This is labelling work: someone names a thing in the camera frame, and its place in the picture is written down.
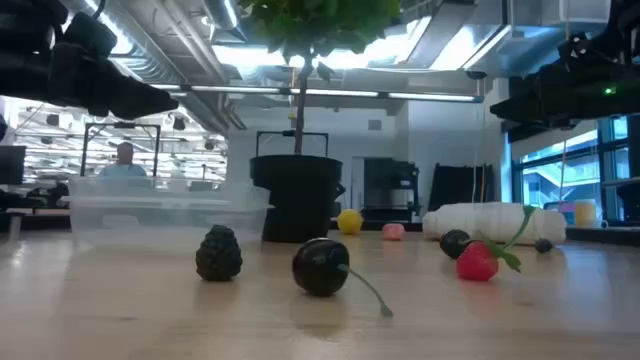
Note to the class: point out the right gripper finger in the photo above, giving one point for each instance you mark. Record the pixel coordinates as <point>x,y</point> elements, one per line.
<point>525,97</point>
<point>530,116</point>

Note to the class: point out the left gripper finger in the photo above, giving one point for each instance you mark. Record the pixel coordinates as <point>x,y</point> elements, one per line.
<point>145,112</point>
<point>145,96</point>

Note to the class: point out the clear plastic tupperware container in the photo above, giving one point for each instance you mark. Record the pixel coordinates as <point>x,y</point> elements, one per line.
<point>150,220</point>

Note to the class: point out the small dark blueberry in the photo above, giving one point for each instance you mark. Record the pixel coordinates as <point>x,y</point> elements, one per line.
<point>543,245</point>

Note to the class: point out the dark cherry with stem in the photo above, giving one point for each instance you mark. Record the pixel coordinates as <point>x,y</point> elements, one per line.
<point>452,243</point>
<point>320,267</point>

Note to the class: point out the red strawberry with green stem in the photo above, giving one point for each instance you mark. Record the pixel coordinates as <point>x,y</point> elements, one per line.
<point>475,262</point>

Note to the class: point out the black toy blackberry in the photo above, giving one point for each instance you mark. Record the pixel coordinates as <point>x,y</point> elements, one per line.
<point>218,252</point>

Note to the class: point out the green potted plant black pot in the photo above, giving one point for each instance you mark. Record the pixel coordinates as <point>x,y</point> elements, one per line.
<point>300,200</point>

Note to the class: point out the pink toy raspberry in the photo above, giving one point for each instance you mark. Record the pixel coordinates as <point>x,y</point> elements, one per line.
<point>393,232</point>

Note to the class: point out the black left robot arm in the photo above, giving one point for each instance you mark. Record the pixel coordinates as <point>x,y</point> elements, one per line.
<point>25,30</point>

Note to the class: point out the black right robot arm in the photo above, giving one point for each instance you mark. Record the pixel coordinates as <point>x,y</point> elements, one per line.
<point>627,30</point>

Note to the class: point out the black ceiling spotlight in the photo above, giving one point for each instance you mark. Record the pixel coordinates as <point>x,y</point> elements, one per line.
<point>179,123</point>

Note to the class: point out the person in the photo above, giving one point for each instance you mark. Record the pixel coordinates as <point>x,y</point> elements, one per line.
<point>125,155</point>

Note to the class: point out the black leaning panel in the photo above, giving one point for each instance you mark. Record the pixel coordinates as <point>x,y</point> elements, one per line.
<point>457,187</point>

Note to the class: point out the pink blue box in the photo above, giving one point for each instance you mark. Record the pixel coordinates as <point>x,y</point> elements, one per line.
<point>567,214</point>

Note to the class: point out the black monitor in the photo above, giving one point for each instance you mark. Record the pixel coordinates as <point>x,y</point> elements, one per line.
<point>11,165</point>

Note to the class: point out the yellow cup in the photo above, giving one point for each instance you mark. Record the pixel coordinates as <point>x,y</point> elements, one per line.
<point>585,212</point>

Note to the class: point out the folded checked white cloth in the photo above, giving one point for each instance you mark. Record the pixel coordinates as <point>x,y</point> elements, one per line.
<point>490,222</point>

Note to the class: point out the black machine cabinet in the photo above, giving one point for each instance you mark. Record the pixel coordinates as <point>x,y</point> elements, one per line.
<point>390,185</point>

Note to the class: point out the long ceiling light bar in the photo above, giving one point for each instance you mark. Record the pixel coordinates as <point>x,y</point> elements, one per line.
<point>330,93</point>

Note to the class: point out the yellow toy lemon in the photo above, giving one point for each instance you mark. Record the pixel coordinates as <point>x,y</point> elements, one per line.
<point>349,221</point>

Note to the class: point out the black metal gantry frame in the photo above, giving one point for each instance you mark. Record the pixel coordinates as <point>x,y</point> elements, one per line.
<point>122,125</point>
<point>292,133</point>

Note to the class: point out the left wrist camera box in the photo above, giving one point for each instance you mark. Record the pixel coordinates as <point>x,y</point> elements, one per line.
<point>90,35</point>

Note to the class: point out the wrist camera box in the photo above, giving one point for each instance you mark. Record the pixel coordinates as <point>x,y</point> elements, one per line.
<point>90,35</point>
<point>580,50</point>

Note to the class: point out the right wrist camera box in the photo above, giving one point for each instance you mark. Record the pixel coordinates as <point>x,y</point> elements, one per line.
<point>580,50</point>

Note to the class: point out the black ceiling dome camera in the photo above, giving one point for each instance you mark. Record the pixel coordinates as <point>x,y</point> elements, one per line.
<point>476,75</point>

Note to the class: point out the rectangular silver ceiling duct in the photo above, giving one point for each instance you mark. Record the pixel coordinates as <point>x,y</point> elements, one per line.
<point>490,40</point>

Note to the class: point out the smooth round silver duct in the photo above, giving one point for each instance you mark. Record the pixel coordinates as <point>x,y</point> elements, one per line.
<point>222,15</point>

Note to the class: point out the grey wall vent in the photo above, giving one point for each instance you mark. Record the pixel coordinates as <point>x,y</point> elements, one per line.
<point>375,125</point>

